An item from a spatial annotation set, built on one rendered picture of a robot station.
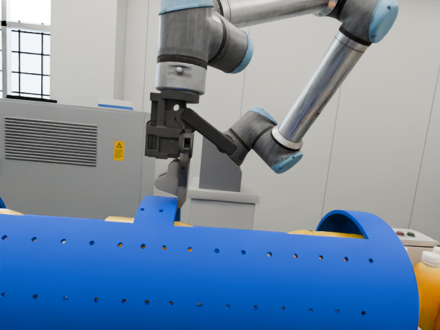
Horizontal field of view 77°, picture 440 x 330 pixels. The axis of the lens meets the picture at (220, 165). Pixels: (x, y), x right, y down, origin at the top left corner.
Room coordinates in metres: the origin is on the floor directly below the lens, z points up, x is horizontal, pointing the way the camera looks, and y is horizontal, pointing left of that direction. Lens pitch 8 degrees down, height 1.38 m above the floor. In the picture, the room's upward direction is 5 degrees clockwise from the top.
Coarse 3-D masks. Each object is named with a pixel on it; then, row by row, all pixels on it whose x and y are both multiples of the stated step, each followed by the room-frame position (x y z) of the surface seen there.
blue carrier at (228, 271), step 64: (0, 256) 0.37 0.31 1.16; (64, 256) 0.38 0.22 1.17; (128, 256) 0.39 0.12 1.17; (192, 256) 0.40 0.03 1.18; (256, 256) 0.41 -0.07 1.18; (320, 256) 0.43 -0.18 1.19; (384, 256) 0.44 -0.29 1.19; (0, 320) 0.35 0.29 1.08; (64, 320) 0.36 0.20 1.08; (128, 320) 0.37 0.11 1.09; (192, 320) 0.37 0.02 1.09; (256, 320) 0.38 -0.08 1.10; (320, 320) 0.39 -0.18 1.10; (384, 320) 0.40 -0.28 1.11
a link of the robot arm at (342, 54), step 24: (360, 0) 0.87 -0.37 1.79; (384, 0) 0.85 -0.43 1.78; (360, 24) 0.88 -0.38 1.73; (384, 24) 0.86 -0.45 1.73; (336, 48) 0.94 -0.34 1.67; (360, 48) 0.92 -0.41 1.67; (312, 72) 1.05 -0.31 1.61; (336, 72) 0.97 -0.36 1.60; (312, 96) 1.03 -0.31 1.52; (288, 120) 1.13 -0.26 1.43; (312, 120) 1.09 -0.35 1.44; (264, 144) 1.22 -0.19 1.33; (288, 144) 1.15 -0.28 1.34; (288, 168) 1.25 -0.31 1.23
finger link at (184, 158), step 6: (186, 144) 0.49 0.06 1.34; (186, 150) 0.47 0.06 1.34; (180, 156) 0.47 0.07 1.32; (186, 156) 0.47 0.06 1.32; (180, 162) 0.47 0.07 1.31; (186, 162) 0.47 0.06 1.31; (180, 168) 0.47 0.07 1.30; (186, 168) 0.47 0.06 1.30; (180, 174) 0.48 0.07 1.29; (186, 174) 0.47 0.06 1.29; (180, 180) 0.48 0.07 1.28; (186, 180) 0.48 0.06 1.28; (180, 186) 0.48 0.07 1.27; (186, 186) 0.48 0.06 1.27
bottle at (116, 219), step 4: (112, 216) 0.50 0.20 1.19; (116, 216) 0.51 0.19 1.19; (108, 220) 0.49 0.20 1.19; (112, 220) 0.49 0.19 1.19; (116, 220) 0.49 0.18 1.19; (120, 220) 0.49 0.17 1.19; (124, 220) 0.49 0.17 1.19; (128, 220) 0.49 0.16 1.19; (132, 220) 0.49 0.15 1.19; (176, 224) 0.50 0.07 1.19; (180, 224) 0.50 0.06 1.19; (184, 224) 0.51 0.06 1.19; (188, 224) 0.51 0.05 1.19; (120, 244) 0.47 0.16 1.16; (164, 248) 0.47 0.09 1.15
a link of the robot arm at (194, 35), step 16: (176, 0) 0.47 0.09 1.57; (192, 0) 0.47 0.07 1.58; (208, 0) 0.49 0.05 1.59; (160, 16) 0.49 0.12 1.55; (176, 16) 0.47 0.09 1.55; (192, 16) 0.47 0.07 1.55; (208, 16) 0.49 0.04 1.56; (160, 32) 0.49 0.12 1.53; (176, 32) 0.47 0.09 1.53; (192, 32) 0.47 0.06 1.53; (208, 32) 0.50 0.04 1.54; (160, 48) 0.48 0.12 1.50; (176, 48) 0.47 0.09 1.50; (192, 48) 0.47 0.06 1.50; (208, 48) 0.51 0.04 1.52; (192, 64) 0.47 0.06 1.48
